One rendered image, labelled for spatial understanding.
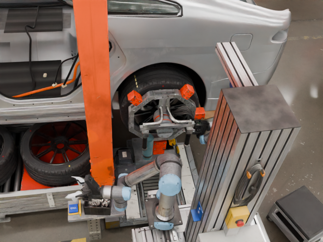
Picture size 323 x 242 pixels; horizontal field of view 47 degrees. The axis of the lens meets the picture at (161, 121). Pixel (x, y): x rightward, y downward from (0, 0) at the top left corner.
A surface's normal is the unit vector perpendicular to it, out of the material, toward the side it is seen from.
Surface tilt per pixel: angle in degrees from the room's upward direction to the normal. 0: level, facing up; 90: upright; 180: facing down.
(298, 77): 0
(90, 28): 90
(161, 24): 80
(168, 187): 82
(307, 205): 0
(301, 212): 0
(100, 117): 90
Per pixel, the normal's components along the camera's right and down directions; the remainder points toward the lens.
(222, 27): 0.18, 0.61
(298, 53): 0.07, -0.68
